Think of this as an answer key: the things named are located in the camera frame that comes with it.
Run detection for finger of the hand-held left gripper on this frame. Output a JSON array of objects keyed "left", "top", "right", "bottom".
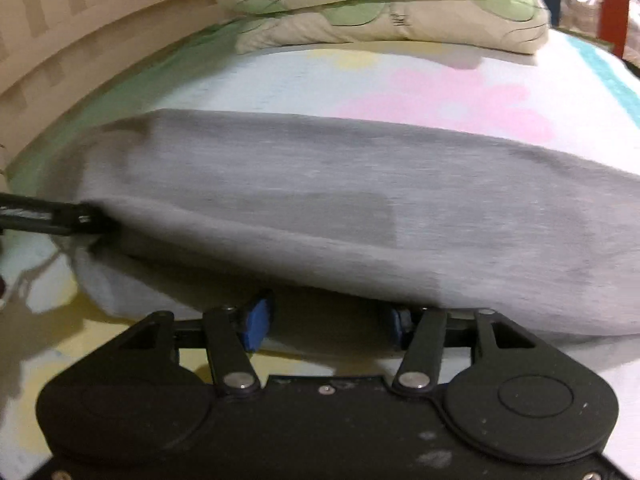
[{"left": 0, "top": 191, "right": 109, "bottom": 237}]

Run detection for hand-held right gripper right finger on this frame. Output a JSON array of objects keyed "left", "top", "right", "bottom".
[{"left": 389, "top": 305, "right": 538, "bottom": 395}]

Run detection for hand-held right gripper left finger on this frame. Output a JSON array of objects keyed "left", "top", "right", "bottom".
[{"left": 122, "top": 290, "right": 276, "bottom": 396}]

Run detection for grey pants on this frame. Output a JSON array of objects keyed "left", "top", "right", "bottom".
[{"left": 50, "top": 108, "right": 640, "bottom": 347}]

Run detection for wooden bed headboard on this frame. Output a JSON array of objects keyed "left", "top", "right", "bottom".
[{"left": 0, "top": 0, "right": 243, "bottom": 173}]

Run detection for pastel printed bed sheet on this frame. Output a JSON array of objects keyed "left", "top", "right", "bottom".
[{"left": 0, "top": 20, "right": 640, "bottom": 463}]

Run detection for red bed post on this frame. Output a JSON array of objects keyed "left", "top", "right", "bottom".
[{"left": 601, "top": 0, "right": 632, "bottom": 58}]

